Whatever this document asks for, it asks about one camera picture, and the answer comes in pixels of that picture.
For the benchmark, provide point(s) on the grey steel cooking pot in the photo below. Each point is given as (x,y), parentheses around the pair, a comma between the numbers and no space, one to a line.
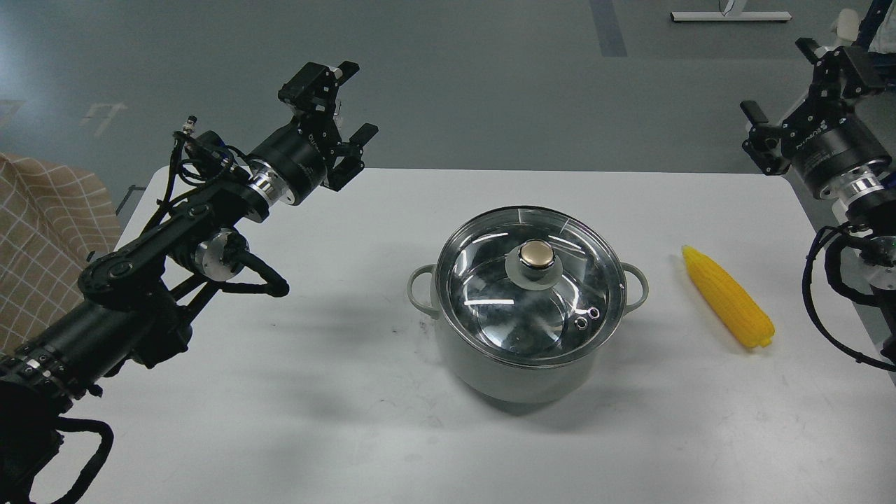
(512,384)

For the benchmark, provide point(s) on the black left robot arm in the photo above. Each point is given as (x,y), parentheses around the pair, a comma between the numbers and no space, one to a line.
(139,301)

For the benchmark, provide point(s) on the white office chair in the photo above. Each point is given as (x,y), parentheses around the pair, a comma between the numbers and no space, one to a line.
(874,31)

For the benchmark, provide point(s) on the glass pot lid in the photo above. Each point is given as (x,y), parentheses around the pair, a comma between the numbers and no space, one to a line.
(530,286)

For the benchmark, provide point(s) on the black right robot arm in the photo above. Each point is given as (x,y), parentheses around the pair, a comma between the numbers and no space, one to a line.
(859,258)

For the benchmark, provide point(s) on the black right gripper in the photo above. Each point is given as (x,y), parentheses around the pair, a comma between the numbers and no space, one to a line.
(822,142)

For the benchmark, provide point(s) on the white desk leg base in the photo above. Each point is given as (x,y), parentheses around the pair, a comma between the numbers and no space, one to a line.
(732,11)

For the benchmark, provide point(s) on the beige checkered cloth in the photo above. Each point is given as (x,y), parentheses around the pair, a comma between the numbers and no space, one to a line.
(53,216)

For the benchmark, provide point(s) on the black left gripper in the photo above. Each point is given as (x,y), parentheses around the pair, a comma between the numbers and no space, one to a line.
(308,152)

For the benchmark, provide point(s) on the yellow corn cob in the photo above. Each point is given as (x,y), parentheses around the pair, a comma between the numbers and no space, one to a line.
(746,321)

